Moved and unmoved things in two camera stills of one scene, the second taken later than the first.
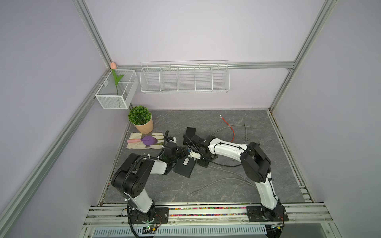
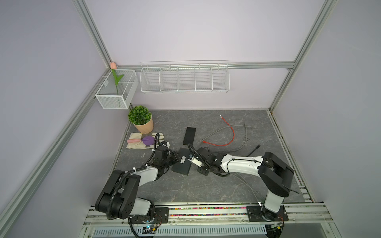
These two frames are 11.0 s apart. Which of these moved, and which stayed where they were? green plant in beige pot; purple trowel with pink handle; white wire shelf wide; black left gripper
Moved: black left gripper
Stayed: purple trowel with pink handle; white wire shelf wide; green plant in beige pot
